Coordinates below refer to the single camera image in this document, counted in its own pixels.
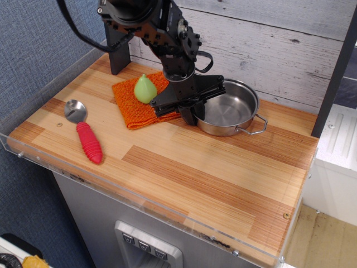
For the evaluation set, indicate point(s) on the white toy appliance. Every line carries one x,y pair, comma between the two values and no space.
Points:
331,184

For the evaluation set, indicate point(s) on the black right corner post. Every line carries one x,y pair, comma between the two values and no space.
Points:
336,78

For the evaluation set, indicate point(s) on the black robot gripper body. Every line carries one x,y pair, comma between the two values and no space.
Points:
186,92

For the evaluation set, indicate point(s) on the red handled metal spoon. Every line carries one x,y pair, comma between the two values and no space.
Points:
76,112

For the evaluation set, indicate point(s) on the silver dispenser button panel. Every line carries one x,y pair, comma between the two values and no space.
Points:
140,249

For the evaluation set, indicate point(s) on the green toy pear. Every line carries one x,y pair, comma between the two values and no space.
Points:
145,90

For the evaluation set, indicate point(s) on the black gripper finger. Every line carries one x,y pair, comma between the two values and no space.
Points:
188,115
199,110

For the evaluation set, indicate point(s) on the clear acrylic table guard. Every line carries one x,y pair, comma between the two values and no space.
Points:
238,192

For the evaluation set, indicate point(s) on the stainless steel pot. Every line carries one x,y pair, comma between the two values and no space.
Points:
232,112

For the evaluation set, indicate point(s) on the grey toy cabinet front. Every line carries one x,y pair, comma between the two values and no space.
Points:
95,214

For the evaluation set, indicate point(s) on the orange folded cloth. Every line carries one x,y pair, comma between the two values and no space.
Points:
136,114

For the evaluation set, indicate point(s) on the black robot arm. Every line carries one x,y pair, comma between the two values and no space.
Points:
162,27

